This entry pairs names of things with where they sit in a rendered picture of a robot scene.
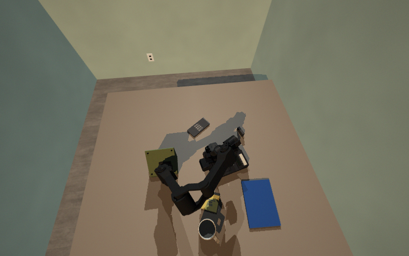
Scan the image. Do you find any yellow sticky note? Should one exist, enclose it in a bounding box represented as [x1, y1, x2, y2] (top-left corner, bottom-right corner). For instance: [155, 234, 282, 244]
[201, 195, 219, 213]

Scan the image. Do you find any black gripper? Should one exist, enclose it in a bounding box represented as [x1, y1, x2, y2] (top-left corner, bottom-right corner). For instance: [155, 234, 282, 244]
[199, 157, 217, 171]

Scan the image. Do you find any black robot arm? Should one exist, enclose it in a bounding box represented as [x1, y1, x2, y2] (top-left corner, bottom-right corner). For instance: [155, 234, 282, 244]
[154, 135, 241, 216]

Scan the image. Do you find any blue flat rectangular panel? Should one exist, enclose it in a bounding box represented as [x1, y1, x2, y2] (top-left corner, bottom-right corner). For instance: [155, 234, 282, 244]
[241, 179, 281, 228]

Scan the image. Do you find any dark coffee mug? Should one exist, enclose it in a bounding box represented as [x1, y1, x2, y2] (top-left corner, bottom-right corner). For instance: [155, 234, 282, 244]
[198, 219, 220, 243]

